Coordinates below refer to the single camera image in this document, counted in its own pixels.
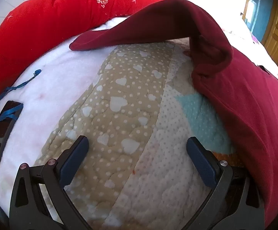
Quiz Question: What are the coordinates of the white fleece blanket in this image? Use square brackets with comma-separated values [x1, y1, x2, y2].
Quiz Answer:
[0, 14, 134, 221]

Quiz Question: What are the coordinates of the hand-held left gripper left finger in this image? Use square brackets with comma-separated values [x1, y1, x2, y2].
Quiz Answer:
[9, 135, 93, 230]

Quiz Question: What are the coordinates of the blue lanyard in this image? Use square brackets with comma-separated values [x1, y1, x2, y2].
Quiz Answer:
[0, 69, 42, 122]

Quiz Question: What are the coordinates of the patchwork heart quilt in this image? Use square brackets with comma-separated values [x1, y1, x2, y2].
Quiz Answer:
[34, 38, 245, 230]

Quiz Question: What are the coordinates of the black flat device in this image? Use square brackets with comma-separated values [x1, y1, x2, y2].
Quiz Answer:
[0, 100, 24, 185]

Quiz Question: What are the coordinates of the red floral quilt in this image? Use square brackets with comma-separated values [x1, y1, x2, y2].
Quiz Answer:
[0, 0, 170, 113]

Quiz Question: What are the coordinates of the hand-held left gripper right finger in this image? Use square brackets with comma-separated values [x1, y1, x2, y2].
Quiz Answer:
[181, 136, 266, 230]

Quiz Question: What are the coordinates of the maroon fleece garment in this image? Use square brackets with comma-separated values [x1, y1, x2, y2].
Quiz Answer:
[69, 0, 278, 230]

